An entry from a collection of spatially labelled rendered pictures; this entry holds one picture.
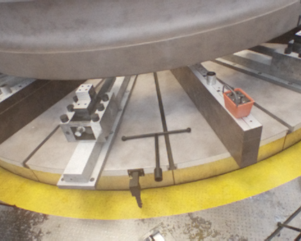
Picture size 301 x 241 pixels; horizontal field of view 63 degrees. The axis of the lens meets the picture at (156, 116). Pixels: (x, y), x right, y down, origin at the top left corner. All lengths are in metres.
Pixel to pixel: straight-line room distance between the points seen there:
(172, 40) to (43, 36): 1.12
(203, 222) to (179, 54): 1.33
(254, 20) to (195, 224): 1.71
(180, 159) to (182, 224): 0.49
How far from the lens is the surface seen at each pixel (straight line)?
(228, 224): 2.10
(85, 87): 2.18
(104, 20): 2.14
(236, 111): 1.77
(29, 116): 3.03
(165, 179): 2.20
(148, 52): 2.04
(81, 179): 2.03
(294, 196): 2.33
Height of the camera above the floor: 1.84
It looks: 38 degrees down
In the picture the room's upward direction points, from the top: 10 degrees counter-clockwise
